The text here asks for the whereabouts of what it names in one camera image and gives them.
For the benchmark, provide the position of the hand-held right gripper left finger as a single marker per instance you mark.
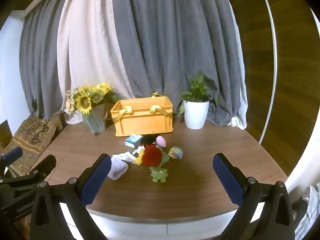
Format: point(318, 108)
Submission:
point(96, 177)

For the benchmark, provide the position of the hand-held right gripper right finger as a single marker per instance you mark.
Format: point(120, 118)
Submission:
point(228, 177)

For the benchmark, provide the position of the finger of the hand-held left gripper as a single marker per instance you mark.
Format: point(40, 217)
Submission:
point(43, 166)
point(12, 155)

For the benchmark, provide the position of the blue tissue pack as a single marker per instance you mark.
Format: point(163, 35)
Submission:
point(132, 140)

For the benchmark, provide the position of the red furry plush toy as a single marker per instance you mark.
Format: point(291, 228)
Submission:
point(152, 155)

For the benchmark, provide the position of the orange plastic crate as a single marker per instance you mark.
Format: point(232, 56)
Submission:
point(143, 122)

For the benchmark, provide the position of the multicoloured soft ball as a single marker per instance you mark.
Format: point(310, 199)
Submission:
point(176, 153)

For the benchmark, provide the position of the black soft item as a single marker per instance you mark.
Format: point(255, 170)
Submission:
point(148, 139)

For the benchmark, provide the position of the brown cardboard box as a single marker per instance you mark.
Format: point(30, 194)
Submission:
point(4, 133)

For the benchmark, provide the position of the lavender sock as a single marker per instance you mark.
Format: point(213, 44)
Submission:
point(117, 168)

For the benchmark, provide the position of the white sock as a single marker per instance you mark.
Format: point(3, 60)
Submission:
point(126, 156)

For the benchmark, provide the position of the white curtain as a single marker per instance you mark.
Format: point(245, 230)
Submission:
point(238, 122)

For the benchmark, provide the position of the grey ribbed vase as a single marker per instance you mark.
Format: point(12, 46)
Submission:
point(96, 121)

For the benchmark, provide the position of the green frog toy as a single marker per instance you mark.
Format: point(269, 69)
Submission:
point(158, 174)

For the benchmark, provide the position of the white plant pot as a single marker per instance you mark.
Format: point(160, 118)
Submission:
point(196, 115)

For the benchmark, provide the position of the pink egg-shaped sponge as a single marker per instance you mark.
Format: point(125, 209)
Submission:
point(161, 141)

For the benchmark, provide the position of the sunflower bouquet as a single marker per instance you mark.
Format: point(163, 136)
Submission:
point(85, 100)

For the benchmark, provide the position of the white grey cloth pile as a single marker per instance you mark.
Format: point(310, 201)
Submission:
point(308, 210)

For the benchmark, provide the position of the green potted plant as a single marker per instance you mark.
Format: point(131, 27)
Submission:
point(197, 91)

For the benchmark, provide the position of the narrow grey curtain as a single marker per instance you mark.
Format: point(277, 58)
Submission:
point(40, 62)

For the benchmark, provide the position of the pale pink curtain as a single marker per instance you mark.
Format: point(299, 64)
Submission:
point(87, 55)

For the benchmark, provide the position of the wide grey curtain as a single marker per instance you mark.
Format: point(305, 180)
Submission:
point(180, 35)

